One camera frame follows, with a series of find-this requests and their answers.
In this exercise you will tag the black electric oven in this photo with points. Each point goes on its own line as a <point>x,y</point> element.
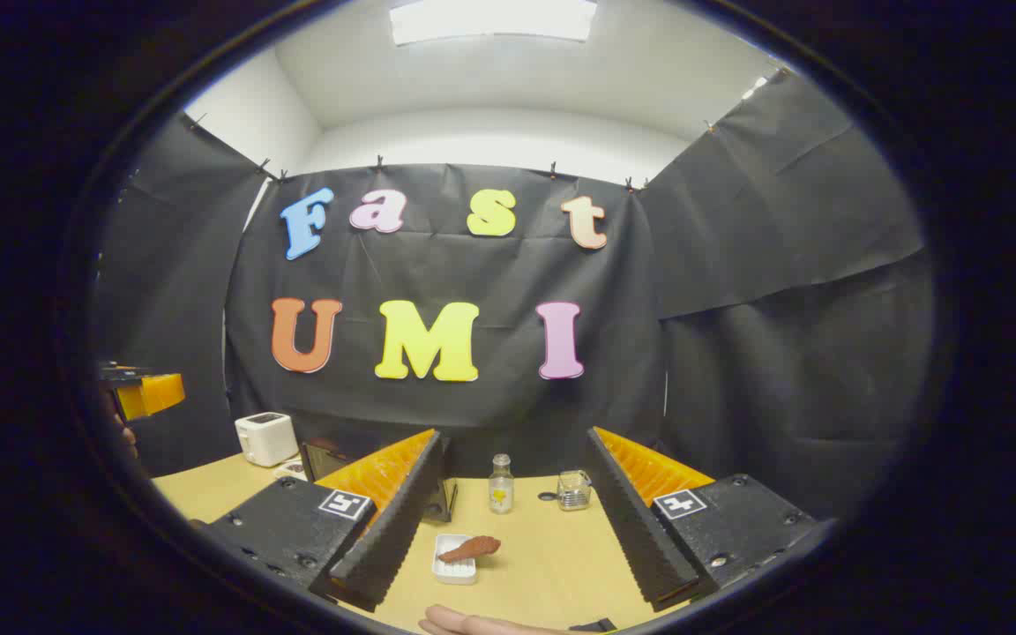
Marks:
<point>323,460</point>

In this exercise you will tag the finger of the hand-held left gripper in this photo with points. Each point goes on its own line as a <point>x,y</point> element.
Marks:
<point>151,394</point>

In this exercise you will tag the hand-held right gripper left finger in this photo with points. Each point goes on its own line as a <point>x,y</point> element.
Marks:
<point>389,529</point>

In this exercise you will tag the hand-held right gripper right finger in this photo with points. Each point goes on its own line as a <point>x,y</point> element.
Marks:
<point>636,529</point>

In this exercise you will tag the white rectangular dish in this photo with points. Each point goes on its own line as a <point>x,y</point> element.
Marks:
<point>453,571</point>

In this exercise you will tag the white toaster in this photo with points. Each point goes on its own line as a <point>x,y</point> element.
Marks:
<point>266,441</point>

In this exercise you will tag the clear plastic drink bottle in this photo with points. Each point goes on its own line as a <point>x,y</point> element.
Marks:
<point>500,489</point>

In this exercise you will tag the brown meat steak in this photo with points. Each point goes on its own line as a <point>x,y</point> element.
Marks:
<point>473,548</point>

